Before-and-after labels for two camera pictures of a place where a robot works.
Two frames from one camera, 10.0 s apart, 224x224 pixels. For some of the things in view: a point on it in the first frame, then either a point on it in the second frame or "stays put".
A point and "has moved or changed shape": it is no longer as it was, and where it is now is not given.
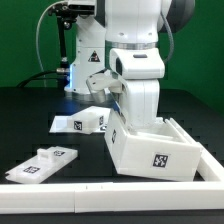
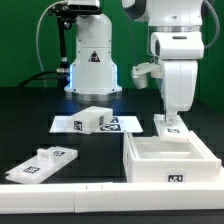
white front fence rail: (55, 198) stays put
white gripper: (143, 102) to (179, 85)
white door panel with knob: (38, 168) stays put
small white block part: (91, 120) stays put
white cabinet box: (163, 150) has moved or changed shape
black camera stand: (66, 15) stays put
